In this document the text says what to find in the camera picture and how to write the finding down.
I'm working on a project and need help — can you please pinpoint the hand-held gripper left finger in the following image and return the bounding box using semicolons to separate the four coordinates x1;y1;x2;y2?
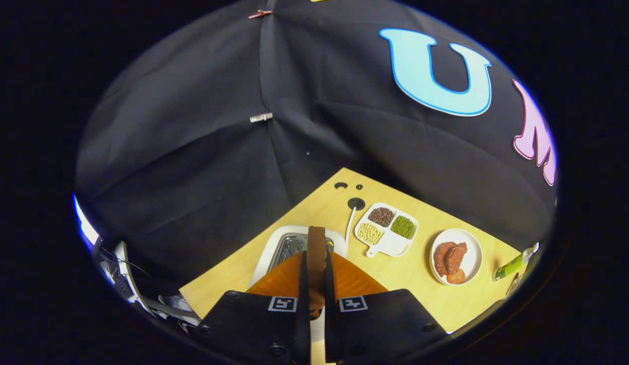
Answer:
197;251;312;365

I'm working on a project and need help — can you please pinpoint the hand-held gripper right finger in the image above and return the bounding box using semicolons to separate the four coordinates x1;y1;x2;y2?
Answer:
323;250;449;364

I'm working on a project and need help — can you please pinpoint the toasted bread slice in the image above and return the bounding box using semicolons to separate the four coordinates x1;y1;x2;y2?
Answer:
307;226;329;320

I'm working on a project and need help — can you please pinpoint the white toaster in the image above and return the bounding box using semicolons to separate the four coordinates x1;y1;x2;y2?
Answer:
249;225;348;289

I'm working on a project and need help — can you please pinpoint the white divided dish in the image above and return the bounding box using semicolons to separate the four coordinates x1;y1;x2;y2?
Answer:
354;203;419;259

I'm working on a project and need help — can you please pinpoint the pile of yellow soybeans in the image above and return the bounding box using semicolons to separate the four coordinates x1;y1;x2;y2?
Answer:
357;223;384;246

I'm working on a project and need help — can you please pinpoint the pile of brown beans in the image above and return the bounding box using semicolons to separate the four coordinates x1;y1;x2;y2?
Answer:
367;207;395;228

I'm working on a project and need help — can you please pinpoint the pile of green beans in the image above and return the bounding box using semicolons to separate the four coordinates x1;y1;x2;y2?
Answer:
390;215;416;239

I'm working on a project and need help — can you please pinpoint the brown meat slice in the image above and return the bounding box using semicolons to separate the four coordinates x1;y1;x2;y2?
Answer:
434;242;454;277
446;242;468;275

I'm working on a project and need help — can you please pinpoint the white round plate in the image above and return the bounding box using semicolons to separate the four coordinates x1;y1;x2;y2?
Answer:
429;228;483;286

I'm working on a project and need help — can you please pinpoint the green label plastic bottle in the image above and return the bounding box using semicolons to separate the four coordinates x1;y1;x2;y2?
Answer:
492;242;540;282

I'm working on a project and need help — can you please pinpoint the black backdrop cloth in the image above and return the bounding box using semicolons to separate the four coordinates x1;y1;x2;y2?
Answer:
75;0;558;284

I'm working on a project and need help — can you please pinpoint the white toaster cable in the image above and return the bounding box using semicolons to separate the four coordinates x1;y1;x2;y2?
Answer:
345;205;357;254

